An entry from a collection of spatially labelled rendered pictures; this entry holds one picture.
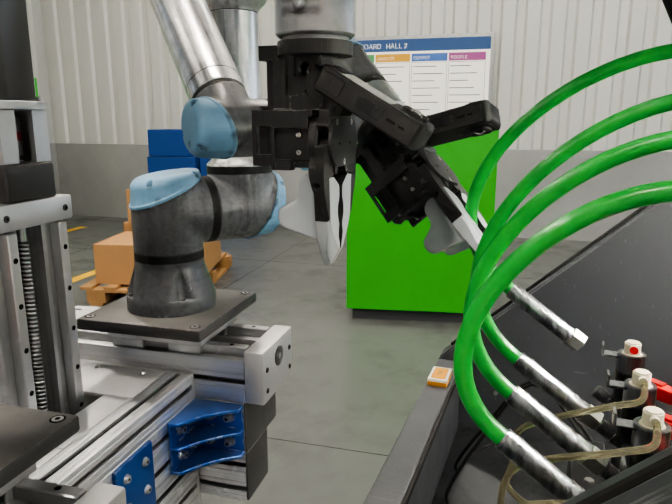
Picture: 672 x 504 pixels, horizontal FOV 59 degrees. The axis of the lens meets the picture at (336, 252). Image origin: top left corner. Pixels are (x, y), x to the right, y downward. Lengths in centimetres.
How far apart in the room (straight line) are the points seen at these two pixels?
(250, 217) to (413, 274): 302
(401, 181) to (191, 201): 43
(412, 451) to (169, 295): 47
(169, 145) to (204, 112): 646
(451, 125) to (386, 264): 334
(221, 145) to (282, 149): 20
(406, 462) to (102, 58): 828
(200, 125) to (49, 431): 38
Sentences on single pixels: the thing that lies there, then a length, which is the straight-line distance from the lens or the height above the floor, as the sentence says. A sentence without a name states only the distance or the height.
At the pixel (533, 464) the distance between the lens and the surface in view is 49.
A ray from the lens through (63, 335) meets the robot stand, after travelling 96.
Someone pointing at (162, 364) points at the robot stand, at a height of 95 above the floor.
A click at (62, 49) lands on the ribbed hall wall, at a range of 923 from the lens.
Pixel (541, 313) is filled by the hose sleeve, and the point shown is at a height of 115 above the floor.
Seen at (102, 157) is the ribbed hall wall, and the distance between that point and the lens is 885.
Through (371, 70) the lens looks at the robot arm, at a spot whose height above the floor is 141.
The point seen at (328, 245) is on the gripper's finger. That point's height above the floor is 124.
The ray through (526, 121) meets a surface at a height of 135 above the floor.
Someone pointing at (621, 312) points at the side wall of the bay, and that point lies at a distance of 103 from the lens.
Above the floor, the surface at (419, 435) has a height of 95.
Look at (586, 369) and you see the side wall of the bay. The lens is 106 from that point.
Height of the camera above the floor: 136
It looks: 13 degrees down
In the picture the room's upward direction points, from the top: straight up
